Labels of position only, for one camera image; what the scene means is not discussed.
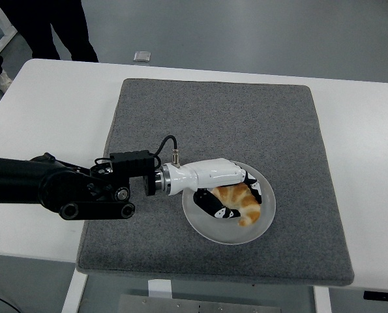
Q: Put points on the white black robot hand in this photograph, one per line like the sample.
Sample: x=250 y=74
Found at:
x=210 y=172

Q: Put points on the golden croissant bread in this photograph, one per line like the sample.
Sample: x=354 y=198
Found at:
x=246 y=205

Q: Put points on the round white plate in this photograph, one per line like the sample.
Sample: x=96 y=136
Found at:
x=219 y=233

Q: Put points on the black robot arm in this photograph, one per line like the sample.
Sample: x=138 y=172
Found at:
x=17 y=182

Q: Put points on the grey metal plate with screws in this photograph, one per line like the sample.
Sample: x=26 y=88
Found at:
x=180 y=304

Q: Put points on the grey square mat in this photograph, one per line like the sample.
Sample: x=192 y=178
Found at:
x=213 y=114

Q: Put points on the silver floor socket cover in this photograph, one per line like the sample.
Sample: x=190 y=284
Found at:
x=142 y=56

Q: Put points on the white table leg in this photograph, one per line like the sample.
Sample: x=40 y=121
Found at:
x=322 y=300
x=71 y=293

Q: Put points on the black table control panel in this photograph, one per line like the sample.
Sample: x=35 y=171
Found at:
x=382 y=295

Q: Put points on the white furniture frame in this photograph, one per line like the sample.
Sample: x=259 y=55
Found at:
x=4 y=40

